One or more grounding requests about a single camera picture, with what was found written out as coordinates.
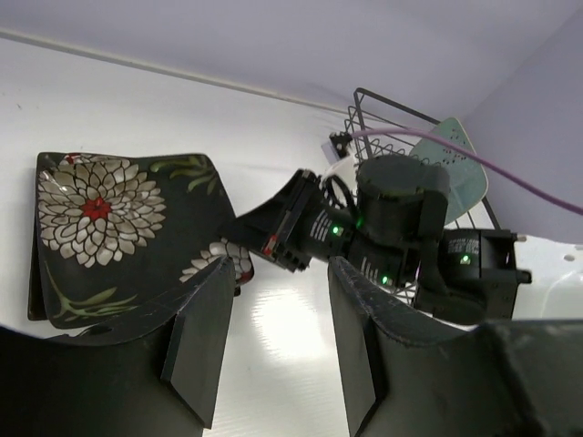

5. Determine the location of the pale green plate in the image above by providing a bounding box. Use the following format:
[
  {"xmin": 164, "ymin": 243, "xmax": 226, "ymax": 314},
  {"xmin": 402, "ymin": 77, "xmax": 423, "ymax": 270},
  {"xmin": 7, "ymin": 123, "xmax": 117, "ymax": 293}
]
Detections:
[{"xmin": 409, "ymin": 117, "xmax": 488, "ymax": 225}]

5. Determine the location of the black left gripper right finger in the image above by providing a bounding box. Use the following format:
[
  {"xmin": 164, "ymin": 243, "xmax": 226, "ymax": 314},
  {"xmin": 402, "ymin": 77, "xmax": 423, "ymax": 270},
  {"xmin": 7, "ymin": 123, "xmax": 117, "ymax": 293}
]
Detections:
[{"xmin": 328, "ymin": 258, "xmax": 582, "ymax": 436}]

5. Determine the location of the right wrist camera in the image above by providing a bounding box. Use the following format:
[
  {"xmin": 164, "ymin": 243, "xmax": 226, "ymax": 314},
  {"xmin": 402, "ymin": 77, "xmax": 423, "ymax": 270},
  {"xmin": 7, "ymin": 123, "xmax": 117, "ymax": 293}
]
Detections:
[{"xmin": 321, "ymin": 130, "xmax": 361, "ymax": 183}]

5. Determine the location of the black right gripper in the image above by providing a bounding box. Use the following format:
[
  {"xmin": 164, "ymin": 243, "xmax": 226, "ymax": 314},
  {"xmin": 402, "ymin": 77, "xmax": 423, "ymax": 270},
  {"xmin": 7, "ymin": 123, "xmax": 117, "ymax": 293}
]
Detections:
[{"xmin": 217, "ymin": 169, "xmax": 359, "ymax": 271}]

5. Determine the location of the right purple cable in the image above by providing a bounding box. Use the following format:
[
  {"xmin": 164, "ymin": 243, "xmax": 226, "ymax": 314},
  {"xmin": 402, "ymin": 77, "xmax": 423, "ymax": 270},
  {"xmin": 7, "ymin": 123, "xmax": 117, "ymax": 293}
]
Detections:
[{"xmin": 348, "ymin": 127, "xmax": 583, "ymax": 211}]

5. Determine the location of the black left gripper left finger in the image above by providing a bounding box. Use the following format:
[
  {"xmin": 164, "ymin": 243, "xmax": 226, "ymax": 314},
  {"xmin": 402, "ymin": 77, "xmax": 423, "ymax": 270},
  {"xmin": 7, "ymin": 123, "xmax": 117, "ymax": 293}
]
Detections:
[{"xmin": 1, "ymin": 257, "xmax": 236, "ymax": 436}]

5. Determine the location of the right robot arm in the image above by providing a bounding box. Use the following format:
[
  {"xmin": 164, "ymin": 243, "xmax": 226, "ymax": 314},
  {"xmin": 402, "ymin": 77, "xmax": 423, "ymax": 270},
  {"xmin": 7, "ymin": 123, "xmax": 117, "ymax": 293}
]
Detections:
[{"xmin": 220, "ymin": 156, "xmax": 582, "ymax": 326}]

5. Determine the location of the wire dish rack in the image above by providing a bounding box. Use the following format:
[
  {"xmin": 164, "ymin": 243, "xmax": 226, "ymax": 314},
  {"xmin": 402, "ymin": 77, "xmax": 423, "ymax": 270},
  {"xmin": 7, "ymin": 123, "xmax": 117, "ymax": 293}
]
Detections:
[{"xmin": 344, "ymin": 87, "xmax": 500, "ymax": 229}]

